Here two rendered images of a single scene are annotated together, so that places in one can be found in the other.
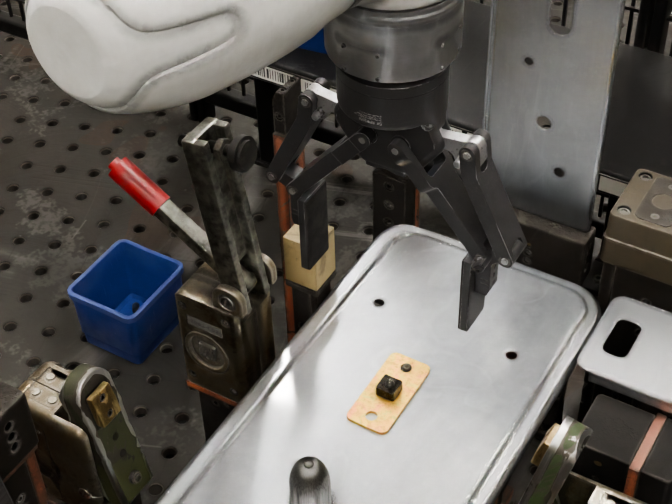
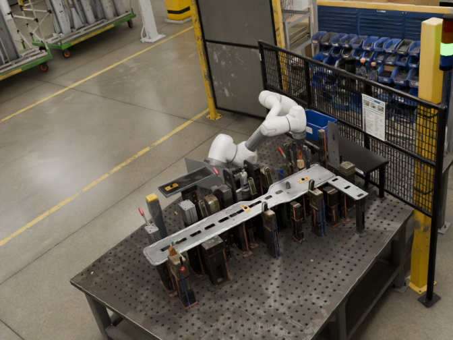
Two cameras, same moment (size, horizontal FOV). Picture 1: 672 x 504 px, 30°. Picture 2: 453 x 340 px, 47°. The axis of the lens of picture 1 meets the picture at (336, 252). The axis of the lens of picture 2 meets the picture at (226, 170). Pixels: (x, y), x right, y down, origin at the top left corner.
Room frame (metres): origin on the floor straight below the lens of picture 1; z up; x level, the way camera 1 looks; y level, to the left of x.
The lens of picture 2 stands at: (-2.06, -1.21, 3.02)
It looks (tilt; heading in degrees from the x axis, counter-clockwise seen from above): 32 degrees down; 33
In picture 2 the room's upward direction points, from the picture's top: 10 degrees counter-clockwise
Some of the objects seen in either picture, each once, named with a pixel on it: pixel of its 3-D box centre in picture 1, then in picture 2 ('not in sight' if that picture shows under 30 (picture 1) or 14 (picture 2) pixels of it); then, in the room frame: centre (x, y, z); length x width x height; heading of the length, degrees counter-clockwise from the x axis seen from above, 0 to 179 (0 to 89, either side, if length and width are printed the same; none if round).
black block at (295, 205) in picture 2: not in sight; (297, 222); (0.43, -0.08, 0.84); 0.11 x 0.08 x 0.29; 58
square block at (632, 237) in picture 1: (636, 338); (347, 186); (0.85, -0.30, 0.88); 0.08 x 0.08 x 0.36; 58
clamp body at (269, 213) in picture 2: not in sight; (271, 233); (0.25, 0.03, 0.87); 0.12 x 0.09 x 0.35; 58
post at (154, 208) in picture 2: not in sight; (159, 225); (0.05, 0.75, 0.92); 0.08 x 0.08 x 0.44; 58
